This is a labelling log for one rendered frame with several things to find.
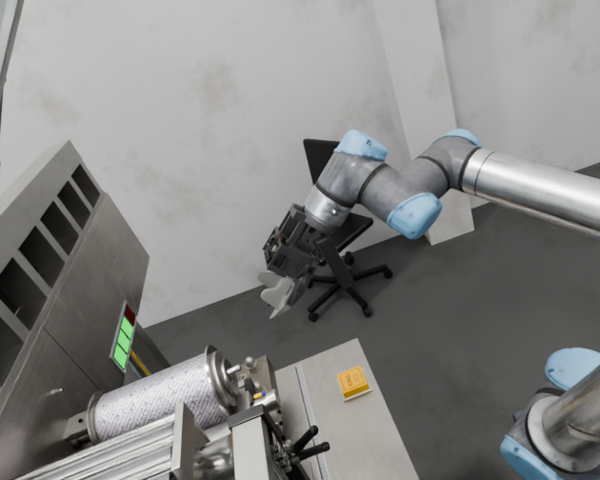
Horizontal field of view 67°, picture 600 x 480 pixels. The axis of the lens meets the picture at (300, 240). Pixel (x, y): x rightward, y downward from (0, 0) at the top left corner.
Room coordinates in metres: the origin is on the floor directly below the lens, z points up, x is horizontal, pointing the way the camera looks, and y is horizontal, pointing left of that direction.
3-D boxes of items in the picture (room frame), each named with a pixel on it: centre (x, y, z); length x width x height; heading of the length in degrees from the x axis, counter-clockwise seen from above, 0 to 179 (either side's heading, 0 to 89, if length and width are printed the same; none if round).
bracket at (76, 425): (0.70, 0.55, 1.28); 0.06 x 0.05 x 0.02; 89
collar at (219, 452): (0.44, 0.24, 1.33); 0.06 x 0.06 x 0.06; 89
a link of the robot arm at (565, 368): (0.48, -0.37, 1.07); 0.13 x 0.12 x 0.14; 119
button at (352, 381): (0.84, 0.02, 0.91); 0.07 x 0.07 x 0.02; 89
